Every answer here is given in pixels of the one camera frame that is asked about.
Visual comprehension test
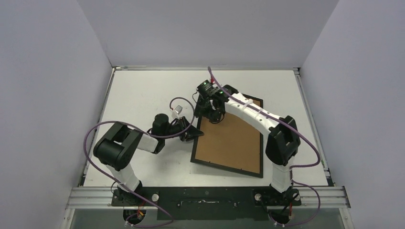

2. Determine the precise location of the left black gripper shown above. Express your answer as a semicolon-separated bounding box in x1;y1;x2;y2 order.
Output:
162;116;204;142

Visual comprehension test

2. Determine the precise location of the black picture frame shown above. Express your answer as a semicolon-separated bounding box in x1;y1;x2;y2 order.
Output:
190;93;264;179

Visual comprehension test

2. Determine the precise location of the brown cardboard backing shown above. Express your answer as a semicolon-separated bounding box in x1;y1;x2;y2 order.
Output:
194;98;261;175

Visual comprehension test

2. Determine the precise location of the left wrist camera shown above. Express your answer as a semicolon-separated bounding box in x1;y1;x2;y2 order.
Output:
171;105;183;119

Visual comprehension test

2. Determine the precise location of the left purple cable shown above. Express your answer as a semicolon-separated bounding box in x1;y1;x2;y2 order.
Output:
83;97;197;228

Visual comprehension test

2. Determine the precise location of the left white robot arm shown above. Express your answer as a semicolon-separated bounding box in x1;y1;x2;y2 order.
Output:
93;114;204;206

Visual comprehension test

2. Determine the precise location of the aluminium front rail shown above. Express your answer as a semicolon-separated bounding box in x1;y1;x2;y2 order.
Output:
66;186;351;209

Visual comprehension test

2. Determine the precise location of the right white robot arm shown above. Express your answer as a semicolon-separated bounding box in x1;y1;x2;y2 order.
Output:
194;80;301;206

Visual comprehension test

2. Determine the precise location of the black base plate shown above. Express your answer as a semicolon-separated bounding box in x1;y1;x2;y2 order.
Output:
111;186;302;221

